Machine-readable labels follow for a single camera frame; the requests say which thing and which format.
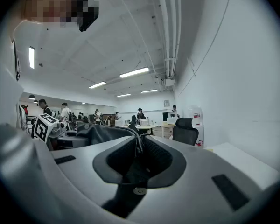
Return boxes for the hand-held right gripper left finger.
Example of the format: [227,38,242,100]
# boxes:
[0,124,144,224]

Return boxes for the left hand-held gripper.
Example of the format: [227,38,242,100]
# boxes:
[32,113,89,152]

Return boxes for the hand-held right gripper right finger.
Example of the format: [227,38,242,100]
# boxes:
[127,135,280,224]

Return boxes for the black mesh chair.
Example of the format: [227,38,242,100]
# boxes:
[172,117,199,146]

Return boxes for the black office chair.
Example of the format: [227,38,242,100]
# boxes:
[128,115,141,136]

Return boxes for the white water dispenser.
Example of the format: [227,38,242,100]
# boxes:
[192,124,205,148]

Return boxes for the white table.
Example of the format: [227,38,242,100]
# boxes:
[204,142,280,191]

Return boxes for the wooden top rectangular table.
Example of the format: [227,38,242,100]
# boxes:
[157,122,177,139]

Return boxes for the clear dispenser water bottle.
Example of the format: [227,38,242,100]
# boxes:
[189,105,203,126]

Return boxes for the round wooden table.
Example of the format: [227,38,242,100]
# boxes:
[135,124,158,135]

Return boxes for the white ceiling junction box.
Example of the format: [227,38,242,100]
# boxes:
[162,77,176,87]

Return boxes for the person's face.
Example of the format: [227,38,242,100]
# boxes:
[21,0,94,29]

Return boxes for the white ceiling pipes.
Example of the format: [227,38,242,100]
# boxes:
[155,0,182,79]

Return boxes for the black head-worn camera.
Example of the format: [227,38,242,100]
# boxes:
[78,0,100,32]

